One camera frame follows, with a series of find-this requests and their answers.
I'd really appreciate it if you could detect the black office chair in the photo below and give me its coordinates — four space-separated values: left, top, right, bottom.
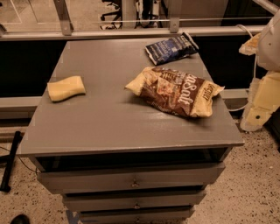
100 0 123 30

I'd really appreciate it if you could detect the black shoe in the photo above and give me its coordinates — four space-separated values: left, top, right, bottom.
10 214 30 224

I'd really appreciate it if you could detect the metal railing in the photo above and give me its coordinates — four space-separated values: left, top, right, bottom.
0 0 263 41

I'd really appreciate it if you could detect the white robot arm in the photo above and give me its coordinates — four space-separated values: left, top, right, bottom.
239 10 280 131

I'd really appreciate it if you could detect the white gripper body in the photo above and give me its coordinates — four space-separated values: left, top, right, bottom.
253 71 280 114

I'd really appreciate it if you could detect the grey drawer cabinet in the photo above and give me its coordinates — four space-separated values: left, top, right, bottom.
18 38 242 224

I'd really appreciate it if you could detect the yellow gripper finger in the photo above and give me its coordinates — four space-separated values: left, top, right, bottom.
239 33 261 56
240 78 270 132

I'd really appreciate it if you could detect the black stand leg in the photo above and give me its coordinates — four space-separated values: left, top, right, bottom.
0 131 22 193

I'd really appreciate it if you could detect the brown yellow chip bag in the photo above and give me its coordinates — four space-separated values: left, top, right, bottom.
125 66 224 117

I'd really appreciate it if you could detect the yellow sponge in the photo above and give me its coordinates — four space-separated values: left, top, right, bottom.
47 76 86 102

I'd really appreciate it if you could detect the white cable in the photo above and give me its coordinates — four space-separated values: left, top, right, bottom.
227 24 259 113

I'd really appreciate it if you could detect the dark blue snack bag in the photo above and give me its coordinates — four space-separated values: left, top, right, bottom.
145 32 199 66

